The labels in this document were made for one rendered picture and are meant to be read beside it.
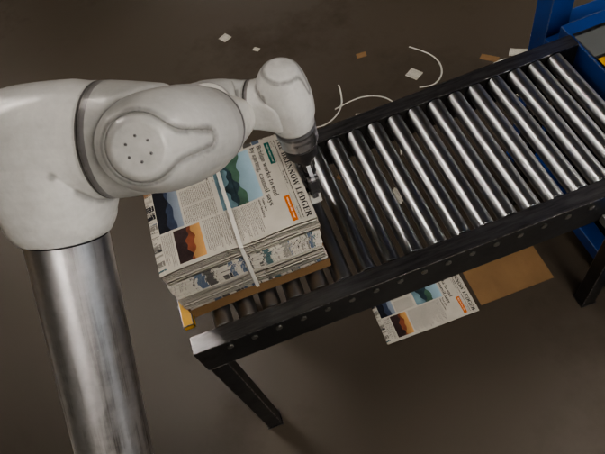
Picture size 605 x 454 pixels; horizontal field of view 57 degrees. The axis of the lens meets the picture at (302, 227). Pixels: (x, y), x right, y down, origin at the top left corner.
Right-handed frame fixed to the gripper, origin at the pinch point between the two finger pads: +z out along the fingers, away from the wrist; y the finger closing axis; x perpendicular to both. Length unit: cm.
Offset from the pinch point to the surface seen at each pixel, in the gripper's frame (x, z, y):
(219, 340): -35.1, 12.9, 22.0
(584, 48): 93, 14, -24
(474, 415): 27, 93, 45
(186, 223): -30.8, -10.3, 2.6
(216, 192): -22.1, -10.1, -3.1
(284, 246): -11.6, -3.7, 13.8
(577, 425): 57, 93, 60
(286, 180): -5.5, -10.1, 1.2
